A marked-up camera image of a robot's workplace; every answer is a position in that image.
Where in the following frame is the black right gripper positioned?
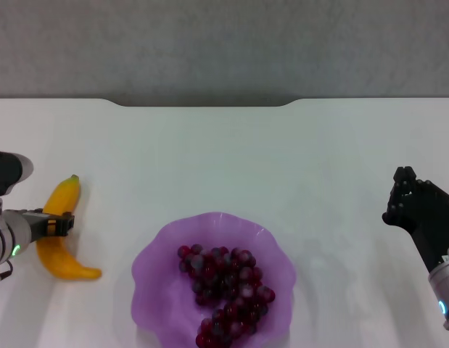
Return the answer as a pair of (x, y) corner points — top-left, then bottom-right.
(382, 165), (449, 273)

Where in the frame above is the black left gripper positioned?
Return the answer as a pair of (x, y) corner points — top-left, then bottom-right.
(22, 209), (76, 243)

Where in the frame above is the yellow plastic banana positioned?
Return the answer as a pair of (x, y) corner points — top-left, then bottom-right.
(35, 174), (103, 281)

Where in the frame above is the dark red grape bunch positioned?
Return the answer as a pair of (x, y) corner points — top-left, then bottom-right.
(177, 243), (277, 348)

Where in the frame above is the purple wavy-edged plastic plate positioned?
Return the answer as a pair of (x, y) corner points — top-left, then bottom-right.
(131, 211), (297, 348)

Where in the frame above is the left wrist camera housing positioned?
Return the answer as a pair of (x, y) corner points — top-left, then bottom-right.
(0, 149), (35, 197)

